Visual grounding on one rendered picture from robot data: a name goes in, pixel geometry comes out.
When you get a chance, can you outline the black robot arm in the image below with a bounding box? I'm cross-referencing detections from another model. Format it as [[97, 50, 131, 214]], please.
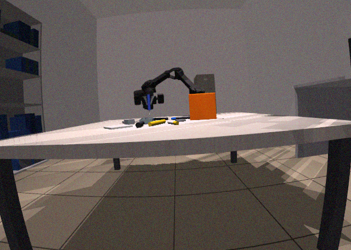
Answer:
[[134, 67, 205, 98]]

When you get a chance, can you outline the keyboard with white letter keys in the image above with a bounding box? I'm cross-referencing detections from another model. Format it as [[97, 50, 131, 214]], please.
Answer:
[[139, 117, 154, 124]]

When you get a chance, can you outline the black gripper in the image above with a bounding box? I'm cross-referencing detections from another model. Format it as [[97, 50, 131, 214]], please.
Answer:
[[134, 90, 164, 106]]

